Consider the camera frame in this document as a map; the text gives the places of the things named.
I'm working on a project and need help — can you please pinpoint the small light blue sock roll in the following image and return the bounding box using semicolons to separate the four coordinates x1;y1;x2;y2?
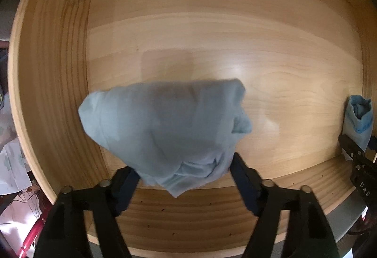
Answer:
342;95;374;151

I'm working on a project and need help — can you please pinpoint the light blue underwear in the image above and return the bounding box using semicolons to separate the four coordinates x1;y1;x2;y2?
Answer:
78;79;252;197

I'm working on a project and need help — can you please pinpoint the crumpled cloth pile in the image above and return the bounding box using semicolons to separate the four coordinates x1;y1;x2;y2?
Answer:
0;40;48;258

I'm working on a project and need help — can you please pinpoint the wooden drawer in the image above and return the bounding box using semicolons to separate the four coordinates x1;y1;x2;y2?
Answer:
8;0;377;258

